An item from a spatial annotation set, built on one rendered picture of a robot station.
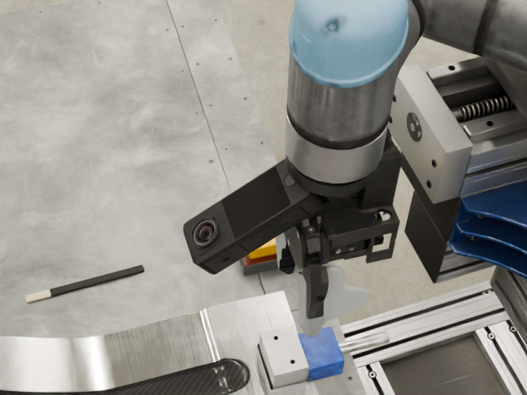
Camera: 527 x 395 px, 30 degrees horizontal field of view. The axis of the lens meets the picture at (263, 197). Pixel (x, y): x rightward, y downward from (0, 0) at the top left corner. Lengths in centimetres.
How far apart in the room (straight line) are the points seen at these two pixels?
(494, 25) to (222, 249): 27
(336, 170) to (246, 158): 58
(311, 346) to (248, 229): 27
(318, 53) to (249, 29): 202
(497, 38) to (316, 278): 24
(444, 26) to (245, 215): 21
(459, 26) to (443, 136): 37
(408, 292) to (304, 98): 149
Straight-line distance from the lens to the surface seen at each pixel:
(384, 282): 215
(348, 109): 67
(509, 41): 71
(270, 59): 257
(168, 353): 102
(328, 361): 100
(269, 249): 116
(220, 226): 78
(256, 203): 77
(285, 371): 97
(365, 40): 63
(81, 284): 117
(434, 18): 72
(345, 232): 78
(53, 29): 148
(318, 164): 71
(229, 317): 103
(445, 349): 184
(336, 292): 85
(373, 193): 78
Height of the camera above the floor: 177
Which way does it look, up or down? 52 degrees down
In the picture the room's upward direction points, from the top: 2 degrees clockwise
